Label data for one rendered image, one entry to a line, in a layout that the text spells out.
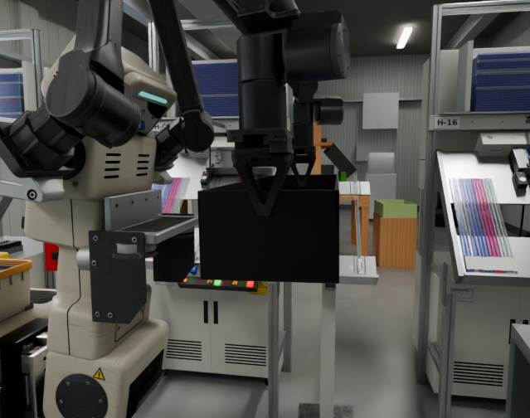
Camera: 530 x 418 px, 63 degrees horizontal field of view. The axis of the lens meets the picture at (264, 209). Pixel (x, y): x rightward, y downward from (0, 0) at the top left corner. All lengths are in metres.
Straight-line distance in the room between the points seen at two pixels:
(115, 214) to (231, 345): 1.60
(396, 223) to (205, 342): 3.01
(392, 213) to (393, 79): 6.14
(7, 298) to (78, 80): 0.63
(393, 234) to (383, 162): 3.72
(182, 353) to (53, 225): 1.63
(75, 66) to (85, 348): 0.50
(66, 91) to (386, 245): 4.43
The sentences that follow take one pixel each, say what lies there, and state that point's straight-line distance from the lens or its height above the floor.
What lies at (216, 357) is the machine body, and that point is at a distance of 2.36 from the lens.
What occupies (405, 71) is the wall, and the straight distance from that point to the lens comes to 10.67.
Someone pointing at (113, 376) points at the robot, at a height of 0.78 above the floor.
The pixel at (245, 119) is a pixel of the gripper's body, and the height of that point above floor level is 1.21.
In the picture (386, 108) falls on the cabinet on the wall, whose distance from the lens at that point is 10.25.
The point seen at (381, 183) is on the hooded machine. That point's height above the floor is 0.73.
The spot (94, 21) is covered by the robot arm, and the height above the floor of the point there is 1.36.
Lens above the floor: 1.16
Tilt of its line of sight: 6 degrees down
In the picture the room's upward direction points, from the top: straight up
